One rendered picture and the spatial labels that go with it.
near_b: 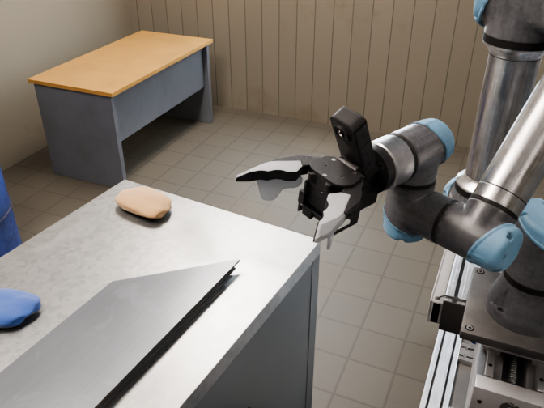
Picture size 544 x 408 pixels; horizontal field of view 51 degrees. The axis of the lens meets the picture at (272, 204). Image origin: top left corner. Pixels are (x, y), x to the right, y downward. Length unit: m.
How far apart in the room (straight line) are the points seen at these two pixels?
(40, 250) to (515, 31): 1.07
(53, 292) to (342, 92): 3.46
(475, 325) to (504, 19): 0.57
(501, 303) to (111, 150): 2.83
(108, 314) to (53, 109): 2.76
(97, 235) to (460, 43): 3.19
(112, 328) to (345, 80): 3.52
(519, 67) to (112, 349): 0.85
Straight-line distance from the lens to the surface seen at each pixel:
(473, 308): 1.25
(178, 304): 1.15
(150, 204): 1.45
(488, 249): 0.86
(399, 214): 0.93
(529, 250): 1.14
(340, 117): 0.74
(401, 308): 2.80
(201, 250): 1.33
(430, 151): 0.88
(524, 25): 1.03
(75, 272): 1.32
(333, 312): 2.73
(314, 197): 0.79
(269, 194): 0.80
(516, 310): 1.20
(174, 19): 4.90
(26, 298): 1.24
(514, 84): 1.08
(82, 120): 3.70
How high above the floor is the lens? 1.83
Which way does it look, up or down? 32 degrees down
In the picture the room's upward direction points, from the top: straight up
